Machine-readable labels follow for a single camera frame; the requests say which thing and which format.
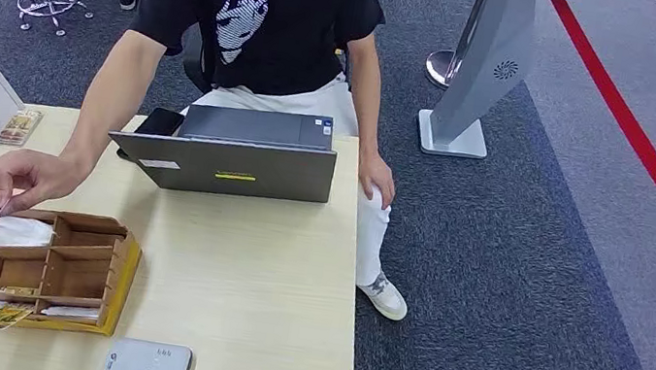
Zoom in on person's left hand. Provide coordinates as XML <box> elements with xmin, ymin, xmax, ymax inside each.
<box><xmin>351</xmin><ymin>148</ymin><xmax>402</xmax><ymax>213</ymax></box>

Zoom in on person's right hand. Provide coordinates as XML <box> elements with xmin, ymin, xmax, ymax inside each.
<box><xmin>0</xmin><ymin>144</ymin><xmax>92</xmax><ymax>233</ymax></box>

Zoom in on yellow printed card stack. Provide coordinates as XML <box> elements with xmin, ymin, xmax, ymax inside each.
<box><xmin>0</xmin><ymin>105</ymin><xmax>46</xmax><ymax>151</ymax></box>

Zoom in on white card stack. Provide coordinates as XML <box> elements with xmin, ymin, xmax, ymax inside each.
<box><xmin>0</xmin><ymin>214</ymin><xmax>57</xmax><ymax>257</ymax></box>

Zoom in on wooden card organizer box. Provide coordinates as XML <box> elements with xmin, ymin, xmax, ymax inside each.
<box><xmin>0</xmin><ymin>200</ymin><xmax>147</xmax><ymax>347</ymax></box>

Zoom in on grey card reader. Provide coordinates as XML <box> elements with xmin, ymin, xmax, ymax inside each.
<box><xmin>98</xmin><ymin>333</ymin><xmax>195</xmax><ymax>370</ymax></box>

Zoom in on white cards in slot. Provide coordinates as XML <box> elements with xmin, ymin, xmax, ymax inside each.
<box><xmin>40</xmin><ymin>299</ymin><xmax>102</xmax><ymax>324</ymax></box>

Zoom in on grey laptop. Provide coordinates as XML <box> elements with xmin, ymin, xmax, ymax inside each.
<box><xmin>102</xmin><ymin>84</ymin><xmax>344</xmax><ymax>215</ymax></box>

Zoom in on black phone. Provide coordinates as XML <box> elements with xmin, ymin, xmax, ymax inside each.
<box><xmin>132</xmin><ymin>104</ymin><xmax>187</xmax><ymax>143</ymax></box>

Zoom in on grey kiosk stand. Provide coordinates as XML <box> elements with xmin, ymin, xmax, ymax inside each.
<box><xmin>412</xmin><ymin>0</ymin><xmax>542</xmax><ymax>168</ymax></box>

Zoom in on chrome stanchion post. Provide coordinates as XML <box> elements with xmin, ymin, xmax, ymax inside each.
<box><xmin>422</xmin><ymin>0</ymin><xmax>492</xmax><ymax>95</ymax></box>

